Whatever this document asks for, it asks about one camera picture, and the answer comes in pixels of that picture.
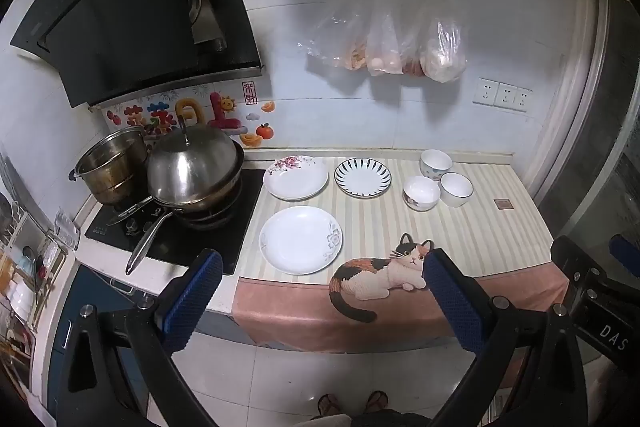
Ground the clear plastic bag with food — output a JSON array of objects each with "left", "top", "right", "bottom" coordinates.
[
  {"left": 402, "top": 0, "right": 468, "bottom": 82},
  {"left": 367, "top": 7, "right": 403, "bottom": 76},
  {"left": 298, "top": 0, "right": 373, "bottom": 70}
]

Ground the clear plastic holder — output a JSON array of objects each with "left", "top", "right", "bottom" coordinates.
[{"left": 55, "top": 212, "right": 81, "bottom": 250}]

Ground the person's foot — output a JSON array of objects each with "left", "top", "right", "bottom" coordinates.
[
  {"left": 318, "top": 394, "right": 341, "bottom": 418},
  {"left": 365, "top": 391, "right": 389, "bottom": 414}
]

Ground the white plate with grey flower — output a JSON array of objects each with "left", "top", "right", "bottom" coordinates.
[{"left": 258, "top": 206, "right": 344, "bottom": 275}]

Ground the white bowl with floral print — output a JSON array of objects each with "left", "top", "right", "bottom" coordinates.
[{"left": 403, "top": 176, "right": 441, "bottom": 211}]

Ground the metal dish rack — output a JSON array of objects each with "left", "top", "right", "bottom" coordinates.
[{"left": 0, "top": 192, "right": 68, "bottom": 358}]

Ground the white plate with pink flowers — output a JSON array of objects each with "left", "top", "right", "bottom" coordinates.
[{"left": 263, "top": 155, "right": 329, "bottom": 201}]

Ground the steel wok with long handle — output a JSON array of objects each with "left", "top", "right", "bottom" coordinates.
[{"left": 125, "top": 142, "right": 246, "bottom": 276}]

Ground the striped cat printed tablecloth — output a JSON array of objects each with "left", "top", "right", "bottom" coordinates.
[{"left": 231, "top": 154, "right": 571, "bottom": 353}]

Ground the person's left foot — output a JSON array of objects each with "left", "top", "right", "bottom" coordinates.
[{"left": 318, "top": 394, "right": 341, "bottom": 418}]

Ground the colourful wall sticker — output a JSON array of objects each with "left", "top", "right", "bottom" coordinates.
[{"left": 102, "top": 82, "right": 277, "bottom": 148}]

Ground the person's right foot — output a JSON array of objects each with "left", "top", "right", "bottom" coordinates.
[{"left": 365, "top": 391, "right": 389, "bottom": 414}]

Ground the black range hood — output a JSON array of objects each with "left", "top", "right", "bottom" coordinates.
[{"left": 10, "top": 0, "right": 266, "bottom": 108}]

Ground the white bowl with blue pattern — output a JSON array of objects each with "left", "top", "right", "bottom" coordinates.
[{"left": 420, "top": 149, "right": 453, "bottom": 181}]

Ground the domed steel wok lid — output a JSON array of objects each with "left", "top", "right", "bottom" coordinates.
[{"left": 146, "top": 116, "right": 237, "bottom": 204}]

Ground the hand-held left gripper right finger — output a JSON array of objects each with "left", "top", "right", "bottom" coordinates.
[{"left": 422, "top": 248, "right": 587, "bottom": 427}]

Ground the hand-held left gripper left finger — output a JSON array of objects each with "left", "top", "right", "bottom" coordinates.
[{"left": 57, "top": 248, "right": 224, "bottom": 427}]

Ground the blue kitchen cabinet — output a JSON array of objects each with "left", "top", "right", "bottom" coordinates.
[{"left": 47, "top": 264, "right": 166, "bottom": 413}]

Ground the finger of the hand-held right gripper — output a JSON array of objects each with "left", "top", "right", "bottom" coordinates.
[
  {"left": 550, "top": 235, "right": 609, "bottom": 303},
  {"left": 609, "top": 233, "right": 640, "bottom": 280}
]

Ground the white bowl with blue rim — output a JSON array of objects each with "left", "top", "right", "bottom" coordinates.
[{"left": 440, "top": 172, "right": 474, "bottom": 208}]

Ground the stainless steel stock pot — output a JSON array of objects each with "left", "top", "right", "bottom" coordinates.
[{"left": 70, "top": 127, "right": 151, "bottom": 208}]

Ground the white plate with black stripes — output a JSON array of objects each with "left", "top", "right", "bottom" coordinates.
[{"left": 334, "top": 158, "right": 392, "bottom": 197}]

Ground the black glass gas stove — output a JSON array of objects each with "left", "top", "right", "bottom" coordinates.
[{"left": 84, "top": 167, "right": 266, "bottom": 277}]

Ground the aluminium sliding door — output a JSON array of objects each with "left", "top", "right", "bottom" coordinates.
[{"left": 530, "top": 0, "right": 640, "bottom": 258}]

